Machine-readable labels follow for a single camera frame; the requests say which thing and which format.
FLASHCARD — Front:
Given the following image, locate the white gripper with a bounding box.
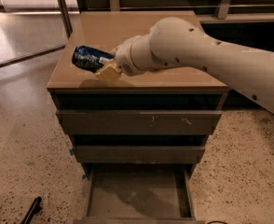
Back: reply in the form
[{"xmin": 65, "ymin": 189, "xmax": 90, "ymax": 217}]
[{"xmin": 95, "ymin": 35, "xmax": 143, "ymax": 81}]

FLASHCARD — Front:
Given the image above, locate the blue pepsi can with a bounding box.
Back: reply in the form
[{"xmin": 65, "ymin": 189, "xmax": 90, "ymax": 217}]
[{"xmin": 71, "ymin": 46, "xmax": 114, "ymax": 73}]

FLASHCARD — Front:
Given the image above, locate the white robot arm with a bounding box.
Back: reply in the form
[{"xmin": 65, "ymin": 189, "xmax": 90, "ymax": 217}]
[{"xmin": 95, "ymin": 17, "xmax": 274, "ymax": 114}]

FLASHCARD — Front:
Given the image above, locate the top grey drawer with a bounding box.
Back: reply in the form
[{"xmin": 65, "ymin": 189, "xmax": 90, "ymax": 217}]
[{"xmin": 56, "ymin": 110, "xmax": 221, "ymax": 135}]

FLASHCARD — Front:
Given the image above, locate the grey drawer cabinet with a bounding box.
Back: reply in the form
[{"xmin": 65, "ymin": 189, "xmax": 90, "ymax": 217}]
[{"xmin": 46, "ymin": 10, "xmax": 234, "ymax": 224}]

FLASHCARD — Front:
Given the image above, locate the middle grey drawer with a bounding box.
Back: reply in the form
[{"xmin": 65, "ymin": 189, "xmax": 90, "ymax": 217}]
[{"xmin": 74, "ymin": 146, "xmax": 205, "ymax": 164}]

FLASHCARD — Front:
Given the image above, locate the bottom open grey drawer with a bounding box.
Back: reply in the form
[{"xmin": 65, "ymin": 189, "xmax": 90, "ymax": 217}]
[{"xmin": 73, "ymin": 165, "xmax": 205, "ymax": 224}]

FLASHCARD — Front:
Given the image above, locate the dark metal pole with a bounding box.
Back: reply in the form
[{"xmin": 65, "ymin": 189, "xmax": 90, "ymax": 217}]
[{"xmin": 57, "ymin": 0, "xmax": 73, "ymax": 37}]

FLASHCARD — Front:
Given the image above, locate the blue tape piece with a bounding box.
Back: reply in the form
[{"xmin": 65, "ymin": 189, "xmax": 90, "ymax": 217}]
[{"xmin": 69, "ymin": 149, "xmax": 75, "ymax": 156}]

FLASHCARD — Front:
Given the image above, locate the black object on floor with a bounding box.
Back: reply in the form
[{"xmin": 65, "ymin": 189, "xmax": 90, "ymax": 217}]
[{"xmin": 21, "ymin": 196, "xmax": 42, "ymax": 224}]

